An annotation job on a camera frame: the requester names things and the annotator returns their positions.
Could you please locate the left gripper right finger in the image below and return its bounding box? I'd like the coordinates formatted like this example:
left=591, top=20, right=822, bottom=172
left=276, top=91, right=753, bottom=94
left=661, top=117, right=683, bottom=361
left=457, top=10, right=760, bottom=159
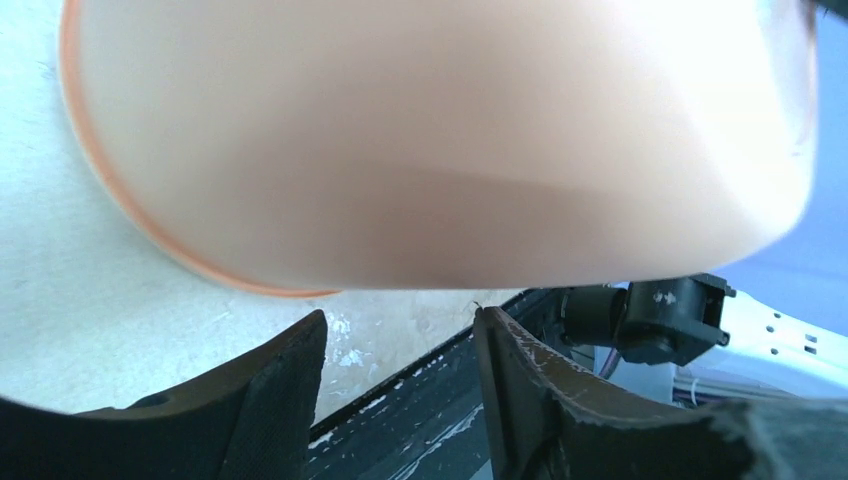
left=473, top=307, right=847, bottom=479

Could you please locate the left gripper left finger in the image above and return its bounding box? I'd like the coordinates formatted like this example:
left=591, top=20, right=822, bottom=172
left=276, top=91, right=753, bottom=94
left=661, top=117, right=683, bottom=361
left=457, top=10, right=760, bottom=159
left=1, top=310, right=328, bottom=479

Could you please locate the orange bucket black rim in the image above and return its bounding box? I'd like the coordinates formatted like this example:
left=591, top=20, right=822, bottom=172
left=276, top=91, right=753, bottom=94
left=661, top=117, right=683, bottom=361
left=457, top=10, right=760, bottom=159
left=59, top=1, right=819, bottom=296

